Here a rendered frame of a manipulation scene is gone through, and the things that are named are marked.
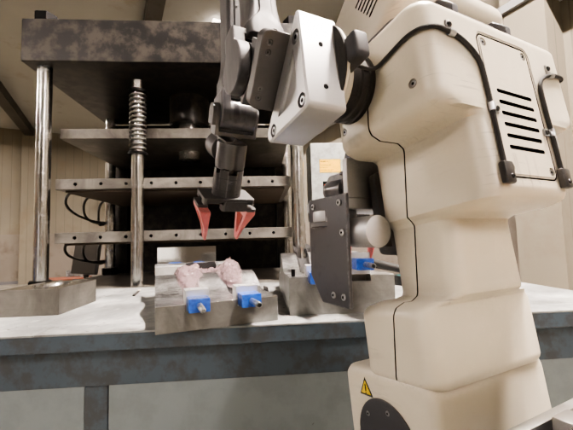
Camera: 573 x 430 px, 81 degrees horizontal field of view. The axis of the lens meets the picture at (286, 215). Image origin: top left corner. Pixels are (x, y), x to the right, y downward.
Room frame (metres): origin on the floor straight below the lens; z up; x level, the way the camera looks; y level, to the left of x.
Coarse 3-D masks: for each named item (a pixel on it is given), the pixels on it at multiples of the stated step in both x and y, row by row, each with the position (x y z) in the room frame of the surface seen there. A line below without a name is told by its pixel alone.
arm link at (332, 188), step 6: (348, 156) 0.83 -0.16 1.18; (336, 174) 0.90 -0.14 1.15; (342, 174) 0.88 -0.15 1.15; (330, 180) 0.91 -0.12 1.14; (336, 180) 0.89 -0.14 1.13; (324, 186) 0.91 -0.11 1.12; (330, 186) 0.89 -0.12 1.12; (336, 186) 0.87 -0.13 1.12; (324, 192) 0.90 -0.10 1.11; (330, 192) 0.89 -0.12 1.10; (336, 192) 0.87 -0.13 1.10
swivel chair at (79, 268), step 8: (80, 248) 3.81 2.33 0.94; (88, 248) 3.75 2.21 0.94; (96, 248) 3.69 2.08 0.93; (80, 256) 3.79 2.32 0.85; (88, 256) 3.73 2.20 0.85; (72, 264) 3.82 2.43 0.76; (80, 264) 3.77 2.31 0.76; (88, 264) 3.71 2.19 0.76; (96, 264) 3.66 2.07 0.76; (72, 272) 3.81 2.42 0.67; (80, 272) 3.75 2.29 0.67; (88, 272) 3.69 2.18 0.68; (96, 272) 3.66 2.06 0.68
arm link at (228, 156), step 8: (224, 136) 0.66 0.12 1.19; (224, 144) 0.61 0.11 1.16; (232, 144) 0.61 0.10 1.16; (240, 144) 0.62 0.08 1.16; (216, 152) 0.63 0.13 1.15; (224, 152) 0.61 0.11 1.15; (232, 152) 0.61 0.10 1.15; (240, 152) 0.62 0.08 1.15; (216, 160) 0.63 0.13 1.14; (224, 160) 0.62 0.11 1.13; (232, 160) 0.62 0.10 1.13; (240, 160) 0.63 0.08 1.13; (224, 168) 0.62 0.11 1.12; (232, 168) 0.63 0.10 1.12; (240, 168) 0.64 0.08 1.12
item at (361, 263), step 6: (354, 252) 0.86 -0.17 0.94; (360, 252) 0.86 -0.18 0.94; (366, 252) 0.85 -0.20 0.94; (354, 258) 0.83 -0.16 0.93; (360, 258) 0.82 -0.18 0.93; (366, 258) 0.82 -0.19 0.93; (372, 258) 0.81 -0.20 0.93; (354, 264) 0.82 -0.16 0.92; (360, 264) 0.80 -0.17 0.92; (366, 264) 0.78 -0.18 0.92; (372, 264) 0.77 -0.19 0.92; (354, 270) 0.84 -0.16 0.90; (360, 270) 0.84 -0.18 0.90; (366, 270) 0.84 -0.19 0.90
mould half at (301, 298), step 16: (288, 256) 1.11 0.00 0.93; (288, 272) 1.01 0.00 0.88; (384, 272) 0.87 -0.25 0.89; (288, 288) 0.83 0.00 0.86; (304, 288) 0.82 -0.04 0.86; (352, 288) 0.83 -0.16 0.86; (368, 288) 0.83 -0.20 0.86; (384, 288) 0.83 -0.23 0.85; (288, 304) 0.85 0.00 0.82; (304, 304) 0.82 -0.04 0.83; (320, 304) 0.82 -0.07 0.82; (368, 304) 0.83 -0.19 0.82
